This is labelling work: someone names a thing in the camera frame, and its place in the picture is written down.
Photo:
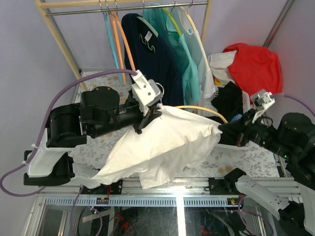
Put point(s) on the mint green hanger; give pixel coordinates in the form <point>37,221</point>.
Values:
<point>148,25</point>

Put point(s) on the blue plastic hanger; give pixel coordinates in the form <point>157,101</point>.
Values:
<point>110,34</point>

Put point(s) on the red cloth pile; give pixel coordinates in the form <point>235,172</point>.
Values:
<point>255,68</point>

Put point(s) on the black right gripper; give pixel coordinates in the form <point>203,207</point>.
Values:
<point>237,130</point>

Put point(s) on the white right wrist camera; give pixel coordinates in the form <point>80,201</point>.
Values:
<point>262,101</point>

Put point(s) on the orange plastic hanger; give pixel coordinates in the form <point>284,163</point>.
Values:
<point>117,28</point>
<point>129,54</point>

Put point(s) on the aluminium mounting rail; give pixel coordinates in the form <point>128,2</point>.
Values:
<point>282,186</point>

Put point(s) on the navy blue hanging shirt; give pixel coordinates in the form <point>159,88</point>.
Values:
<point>152,56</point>

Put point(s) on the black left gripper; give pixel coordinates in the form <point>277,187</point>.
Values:
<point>148,115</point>

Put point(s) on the light blue hanging shirt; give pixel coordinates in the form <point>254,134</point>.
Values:
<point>206,81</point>

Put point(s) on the pale yellow wavy hanger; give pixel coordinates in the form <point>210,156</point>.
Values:
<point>203,109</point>

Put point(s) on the wooden clothes rack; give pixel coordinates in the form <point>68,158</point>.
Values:
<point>44,8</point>

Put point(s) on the black clothes in basket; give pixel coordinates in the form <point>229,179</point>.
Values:
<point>229,101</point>

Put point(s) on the floral table cloth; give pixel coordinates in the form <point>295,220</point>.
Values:
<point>255,161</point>

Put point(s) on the yellow green hanger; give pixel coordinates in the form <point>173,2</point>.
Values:
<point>172,20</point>

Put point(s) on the cream white hanger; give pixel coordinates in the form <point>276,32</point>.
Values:
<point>193,39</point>

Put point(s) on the white crumpled cloth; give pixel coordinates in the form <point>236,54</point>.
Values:
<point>219,64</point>

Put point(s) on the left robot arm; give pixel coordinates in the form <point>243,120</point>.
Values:
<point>99,112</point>

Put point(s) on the teal hanging shirt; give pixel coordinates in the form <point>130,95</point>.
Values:
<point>177,44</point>

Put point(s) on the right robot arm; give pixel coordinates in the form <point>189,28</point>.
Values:
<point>293,140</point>

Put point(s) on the white laundry basket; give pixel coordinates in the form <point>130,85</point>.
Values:
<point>206,103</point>

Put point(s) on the white t shirt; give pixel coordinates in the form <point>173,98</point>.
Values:
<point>175,140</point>

